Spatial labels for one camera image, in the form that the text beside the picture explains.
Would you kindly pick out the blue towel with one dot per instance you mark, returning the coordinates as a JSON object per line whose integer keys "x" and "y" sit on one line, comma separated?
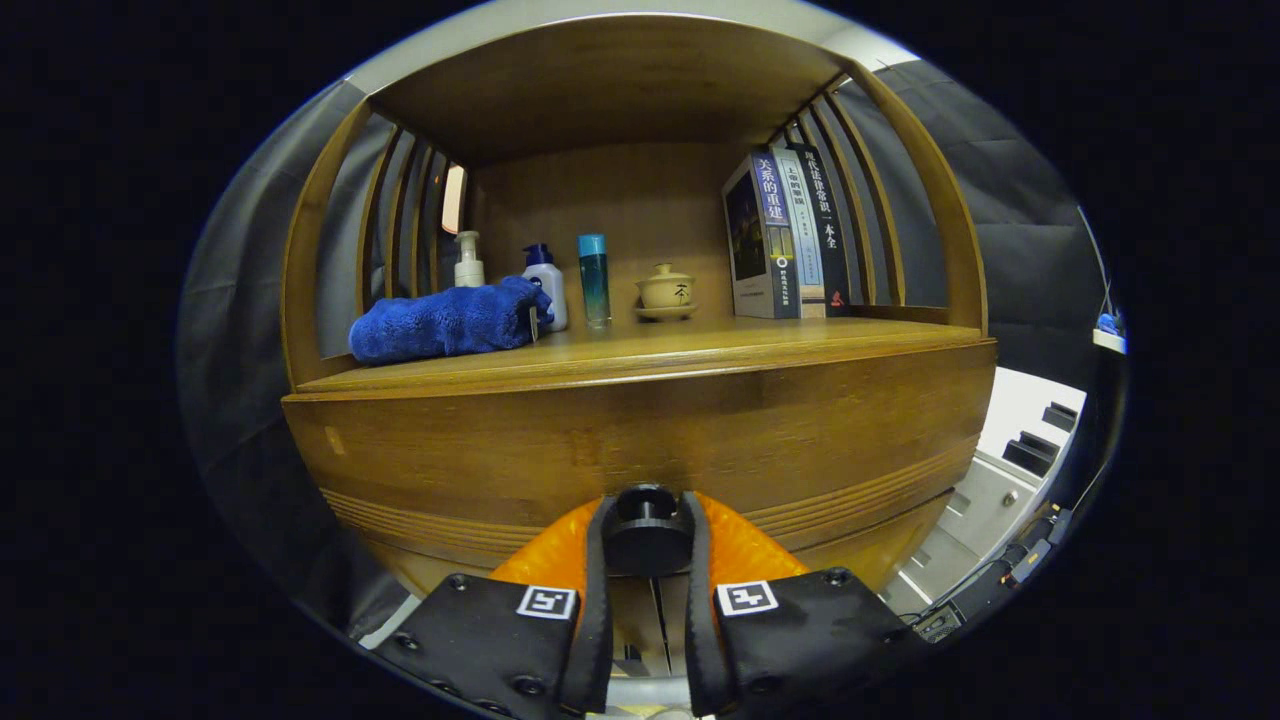
{"x": 440, "y": 322}

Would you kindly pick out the beige lidded tea cup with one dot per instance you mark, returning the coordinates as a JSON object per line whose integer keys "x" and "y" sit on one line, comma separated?
{"x": 665, "y": 292}

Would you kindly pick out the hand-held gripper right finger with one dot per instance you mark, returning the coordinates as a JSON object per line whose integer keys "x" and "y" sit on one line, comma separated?
{"x": 697, "y": 620}

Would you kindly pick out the white spine book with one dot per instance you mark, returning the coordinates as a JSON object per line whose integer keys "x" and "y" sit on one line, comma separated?
{"x": 808, "y": 250}

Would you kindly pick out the wooden countertop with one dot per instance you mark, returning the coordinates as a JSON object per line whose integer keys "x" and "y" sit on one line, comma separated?
{"x": 700, "y": 345}

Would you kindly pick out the white box unit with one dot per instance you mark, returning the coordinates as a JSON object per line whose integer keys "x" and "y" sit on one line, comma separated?
{"x": 1020, "y": 400}

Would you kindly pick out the small blue object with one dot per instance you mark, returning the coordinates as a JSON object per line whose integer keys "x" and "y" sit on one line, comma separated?
{"x": 1107, "y": 323}

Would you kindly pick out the black drawer knob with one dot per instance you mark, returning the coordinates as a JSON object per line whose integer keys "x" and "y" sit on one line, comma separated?
{"x": 648, "y": 540}

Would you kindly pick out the clear blue bottle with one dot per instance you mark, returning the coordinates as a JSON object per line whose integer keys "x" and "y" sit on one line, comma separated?
{"x": 594, "y": 280}

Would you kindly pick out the wooden drawer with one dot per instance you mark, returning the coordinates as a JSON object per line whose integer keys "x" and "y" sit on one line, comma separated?
{"x": 650, "y": 440}

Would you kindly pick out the white side desk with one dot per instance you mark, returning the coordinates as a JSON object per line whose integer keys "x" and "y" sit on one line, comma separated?
{"x": 1108, "y": 341}

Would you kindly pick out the white pump bottle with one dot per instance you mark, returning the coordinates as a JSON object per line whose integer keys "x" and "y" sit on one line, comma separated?
{"x": 469, "y": 270}

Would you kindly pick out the wooden cabinet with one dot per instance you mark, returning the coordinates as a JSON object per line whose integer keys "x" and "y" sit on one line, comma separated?
{"x": 620, "y": 190}

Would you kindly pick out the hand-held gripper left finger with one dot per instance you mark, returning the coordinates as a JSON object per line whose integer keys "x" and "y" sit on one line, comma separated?
{"x": 598, "y": 620}

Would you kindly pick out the black backdrop cloth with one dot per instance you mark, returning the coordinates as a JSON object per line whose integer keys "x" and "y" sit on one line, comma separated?
{"x": 1030, "y": 250}

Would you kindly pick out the blue spine book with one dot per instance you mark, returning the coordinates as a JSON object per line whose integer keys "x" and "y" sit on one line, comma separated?
{"x": 765, "y": 250}

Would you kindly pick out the white lotion bottle blue cap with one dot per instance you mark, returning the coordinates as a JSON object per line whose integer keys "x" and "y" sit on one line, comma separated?
{"x": 550, "y": 285}

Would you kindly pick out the black spine book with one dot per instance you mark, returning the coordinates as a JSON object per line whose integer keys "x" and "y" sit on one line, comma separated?
{"x": 832, "y": 250}

